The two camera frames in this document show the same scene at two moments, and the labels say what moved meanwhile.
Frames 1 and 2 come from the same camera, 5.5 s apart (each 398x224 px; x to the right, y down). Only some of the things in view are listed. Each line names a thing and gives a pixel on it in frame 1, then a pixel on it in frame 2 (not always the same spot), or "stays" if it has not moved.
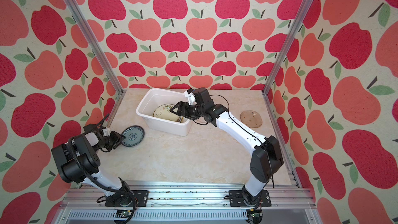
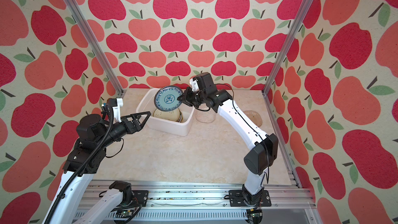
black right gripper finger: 183,109 to 188,97
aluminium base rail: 186,203 stays
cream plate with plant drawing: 164,111 stays
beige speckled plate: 251,119 stays
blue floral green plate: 134,135 to 165,98
